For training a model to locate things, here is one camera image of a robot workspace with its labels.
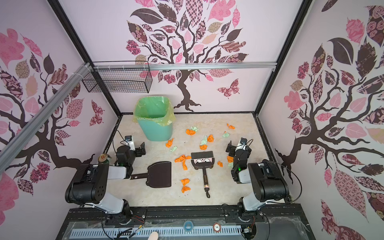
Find light green bin liner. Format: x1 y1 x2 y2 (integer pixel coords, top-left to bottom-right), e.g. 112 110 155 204
133 96 176 127

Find aluminium frame bar left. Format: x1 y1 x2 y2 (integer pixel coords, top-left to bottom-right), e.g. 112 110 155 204
1 63 92 173

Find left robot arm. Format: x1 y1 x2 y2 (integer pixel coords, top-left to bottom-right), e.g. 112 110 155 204
65 136 146 221

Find aluminium frame bar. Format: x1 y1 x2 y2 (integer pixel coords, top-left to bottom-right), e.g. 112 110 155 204
93 62 277 71
1 63 92 173

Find aluminium frame bar back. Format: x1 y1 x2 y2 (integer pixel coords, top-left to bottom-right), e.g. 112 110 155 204
93 62 277 71

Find dark brown dustpan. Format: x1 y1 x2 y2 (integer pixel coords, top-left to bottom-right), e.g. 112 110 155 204
130 161 172 189

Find black wire basket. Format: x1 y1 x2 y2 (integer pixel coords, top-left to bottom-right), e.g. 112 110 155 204
82 60 153 94

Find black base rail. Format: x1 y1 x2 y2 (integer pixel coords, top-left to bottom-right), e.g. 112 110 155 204
57 204 315 240

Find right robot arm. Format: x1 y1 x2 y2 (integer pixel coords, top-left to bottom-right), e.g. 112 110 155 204
226 138 290 222

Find white vented cable duct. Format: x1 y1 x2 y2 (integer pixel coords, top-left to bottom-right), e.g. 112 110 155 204
68 226 243 240

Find green trash bin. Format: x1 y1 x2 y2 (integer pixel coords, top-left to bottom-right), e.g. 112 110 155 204
135 95 174 142

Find dark brown hand brush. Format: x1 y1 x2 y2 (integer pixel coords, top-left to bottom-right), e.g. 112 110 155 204
191 151 215 199

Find green drink can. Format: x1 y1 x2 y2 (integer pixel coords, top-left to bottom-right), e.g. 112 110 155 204
98 154 110 165

